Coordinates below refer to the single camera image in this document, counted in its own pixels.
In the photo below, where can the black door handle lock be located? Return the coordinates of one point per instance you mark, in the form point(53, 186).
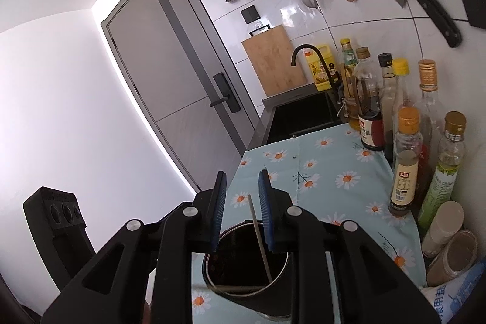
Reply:
point(228, 97)

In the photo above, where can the black sink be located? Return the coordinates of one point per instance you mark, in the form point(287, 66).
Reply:
point(297, 117)

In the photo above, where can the green yellow cap bottle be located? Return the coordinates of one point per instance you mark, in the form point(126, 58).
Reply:
point(347, 60)

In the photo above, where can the green label oil bottle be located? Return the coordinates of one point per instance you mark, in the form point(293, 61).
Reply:
point(451, 152)

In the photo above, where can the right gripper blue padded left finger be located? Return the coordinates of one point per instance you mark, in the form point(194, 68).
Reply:
point(216, 208)

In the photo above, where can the daisy print tablecloth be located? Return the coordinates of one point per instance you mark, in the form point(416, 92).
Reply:
point(331, 174)

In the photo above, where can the yellow oil jug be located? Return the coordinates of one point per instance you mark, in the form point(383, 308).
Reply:
point(319, 75)

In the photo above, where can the tall gold cap bottle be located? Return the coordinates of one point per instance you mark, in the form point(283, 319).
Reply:
point(431, 111)

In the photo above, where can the wooden cutting board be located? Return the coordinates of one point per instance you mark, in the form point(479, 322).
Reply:
point(270, 54)

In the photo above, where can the small orange cap bottle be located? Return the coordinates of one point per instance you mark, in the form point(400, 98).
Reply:
point(408, 142)

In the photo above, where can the dark soy sauce bottle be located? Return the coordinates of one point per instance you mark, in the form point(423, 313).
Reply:
point(367, 83)

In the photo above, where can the white blue salt bag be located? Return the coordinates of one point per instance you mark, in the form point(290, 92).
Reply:
point(449, 298)

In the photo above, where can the black cap vinegar bottle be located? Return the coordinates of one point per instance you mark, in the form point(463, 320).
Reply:
point(387, 95)

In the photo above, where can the pale wooden chopstick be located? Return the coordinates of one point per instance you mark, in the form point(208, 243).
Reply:
point(259, 239)

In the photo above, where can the grey door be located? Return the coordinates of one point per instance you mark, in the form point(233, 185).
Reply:
point(168, 52)

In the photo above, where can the black wall socket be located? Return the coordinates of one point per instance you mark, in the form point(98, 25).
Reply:
point(250, 14)

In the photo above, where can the paper cup stack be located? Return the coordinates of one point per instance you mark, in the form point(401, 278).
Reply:
point(455, 258)
point(447, 222)

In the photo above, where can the black faucet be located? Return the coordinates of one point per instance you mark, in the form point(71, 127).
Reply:
point(334, 81)

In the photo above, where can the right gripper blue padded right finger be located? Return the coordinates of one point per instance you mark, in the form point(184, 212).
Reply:
point(265, 191)

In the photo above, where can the black utensil holder cup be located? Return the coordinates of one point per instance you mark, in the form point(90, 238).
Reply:
point(236, 272)

